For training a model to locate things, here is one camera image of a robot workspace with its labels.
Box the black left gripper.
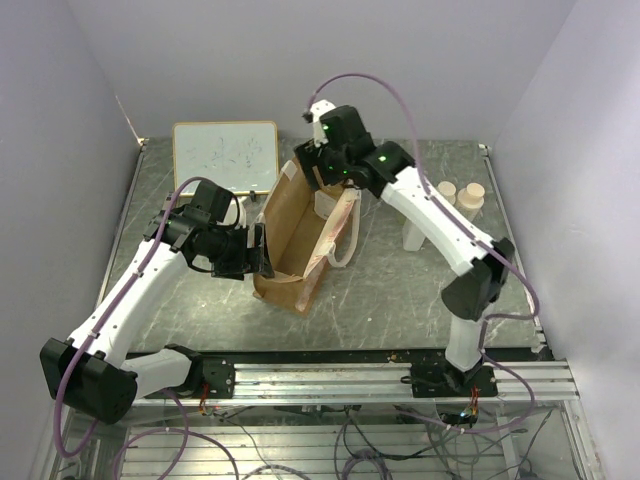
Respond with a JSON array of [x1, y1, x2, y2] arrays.
[[207, 222, 275, 280]]

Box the brown canvas tote bag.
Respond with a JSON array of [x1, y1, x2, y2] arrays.
[[253, 158, 361, 316]]

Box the small white round bottle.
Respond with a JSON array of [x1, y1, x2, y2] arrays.
[[314, 186, 345, 220]]

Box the white square bottle black cap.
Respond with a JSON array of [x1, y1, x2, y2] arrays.
[[402, 218, 425, 252]]

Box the beige bottle front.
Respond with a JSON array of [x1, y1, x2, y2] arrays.
[[437, 181, 457, 205]]

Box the beige bottle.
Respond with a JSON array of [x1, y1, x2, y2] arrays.
[[455, 182, 485, 222], [437, 181, 457, 205]]

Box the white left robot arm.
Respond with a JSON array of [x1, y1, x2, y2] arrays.
[[40, 218, 274, 425]]

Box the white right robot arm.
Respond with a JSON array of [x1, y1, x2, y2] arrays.
[[294, 140, 515, 396]]

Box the yellow-framed whiteboard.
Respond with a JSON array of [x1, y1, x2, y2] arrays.
[[172, 121, 279, 196]]

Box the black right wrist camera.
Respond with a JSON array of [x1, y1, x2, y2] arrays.
[[320, 105, 369, 147]]

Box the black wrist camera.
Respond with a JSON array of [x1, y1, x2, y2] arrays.
[[320, 105, 369, 147], [190, 181, 241, 228]]

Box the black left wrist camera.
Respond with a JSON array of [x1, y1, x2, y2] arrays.
[[190, 181, 241, 228]]

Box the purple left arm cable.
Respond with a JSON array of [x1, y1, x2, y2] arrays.
[[52, 176, 211, 459]]

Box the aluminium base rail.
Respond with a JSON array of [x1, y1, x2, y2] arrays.
[[124, 347, 581, 406]]

